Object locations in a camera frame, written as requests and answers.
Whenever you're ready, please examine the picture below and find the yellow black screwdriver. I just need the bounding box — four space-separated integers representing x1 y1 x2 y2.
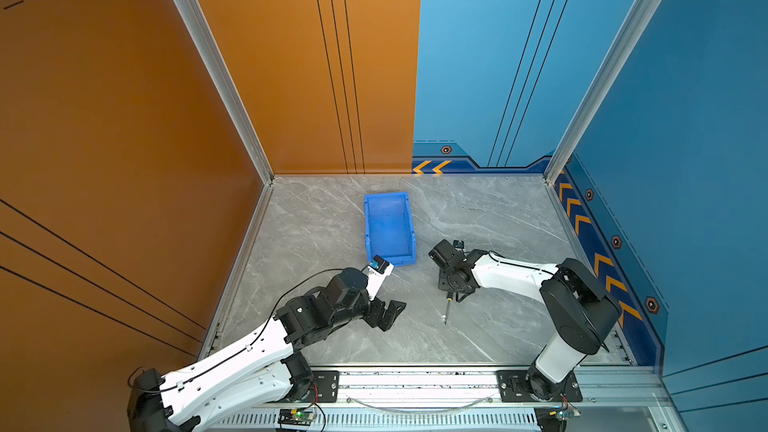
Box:
442 291 456 325

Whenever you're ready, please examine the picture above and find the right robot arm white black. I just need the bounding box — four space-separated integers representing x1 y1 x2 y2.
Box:
429 240 622 401

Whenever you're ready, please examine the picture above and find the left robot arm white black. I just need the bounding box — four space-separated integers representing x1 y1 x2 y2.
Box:
127 257 406 431

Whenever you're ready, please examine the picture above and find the blue plastic bin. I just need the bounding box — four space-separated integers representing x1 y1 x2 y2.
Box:
363 192 417 267

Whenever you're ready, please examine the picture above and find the green circuit board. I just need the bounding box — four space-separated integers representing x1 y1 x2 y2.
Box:
276 407 319 431

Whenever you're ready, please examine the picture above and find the small right circuit board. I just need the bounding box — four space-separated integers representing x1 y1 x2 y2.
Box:
549 403 581 422

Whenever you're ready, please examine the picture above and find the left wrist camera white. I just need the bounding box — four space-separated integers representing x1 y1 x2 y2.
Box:
363 255 394 301

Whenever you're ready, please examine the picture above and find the aluminium front rail frame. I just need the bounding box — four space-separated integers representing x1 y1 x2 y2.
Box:
213 365 686 431

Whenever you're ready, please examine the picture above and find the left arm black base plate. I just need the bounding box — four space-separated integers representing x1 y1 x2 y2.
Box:
281 370 340 405

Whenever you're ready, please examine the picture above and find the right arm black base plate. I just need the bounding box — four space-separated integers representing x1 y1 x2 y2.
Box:
495 369 583 403

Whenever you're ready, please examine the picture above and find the grey cable on rail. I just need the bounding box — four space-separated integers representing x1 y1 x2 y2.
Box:
344 395 493 415

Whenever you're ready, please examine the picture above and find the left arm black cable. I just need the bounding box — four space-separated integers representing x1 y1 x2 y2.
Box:
127 268 346 397

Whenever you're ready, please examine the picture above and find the right aluminium corner post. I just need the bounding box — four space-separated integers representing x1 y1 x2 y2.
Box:
543 0 663 186

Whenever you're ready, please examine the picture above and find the aluminium corner post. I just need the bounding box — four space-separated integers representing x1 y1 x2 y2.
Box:
543 0 663 186
173 0 274 186

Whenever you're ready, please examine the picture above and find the left aluminium corner post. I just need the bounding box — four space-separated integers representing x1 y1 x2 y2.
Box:
173 0 274 186

